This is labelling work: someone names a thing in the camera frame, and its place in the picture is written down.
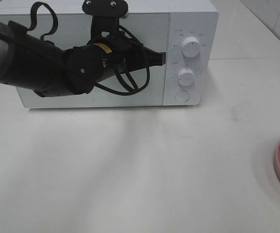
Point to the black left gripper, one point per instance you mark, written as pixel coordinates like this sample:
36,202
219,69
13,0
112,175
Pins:
124,52

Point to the white round knob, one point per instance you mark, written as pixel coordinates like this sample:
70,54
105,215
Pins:
186,77
190,46

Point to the round white door button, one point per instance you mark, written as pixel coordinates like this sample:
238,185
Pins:
182,96

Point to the white microwave door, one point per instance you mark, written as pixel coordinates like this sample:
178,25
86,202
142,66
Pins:
74,30

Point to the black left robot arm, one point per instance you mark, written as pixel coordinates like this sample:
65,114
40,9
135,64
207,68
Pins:
38,65

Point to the white microwave oven body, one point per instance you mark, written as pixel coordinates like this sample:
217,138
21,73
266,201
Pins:
196,17

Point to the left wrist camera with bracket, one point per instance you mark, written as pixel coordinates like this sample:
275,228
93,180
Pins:
105,15

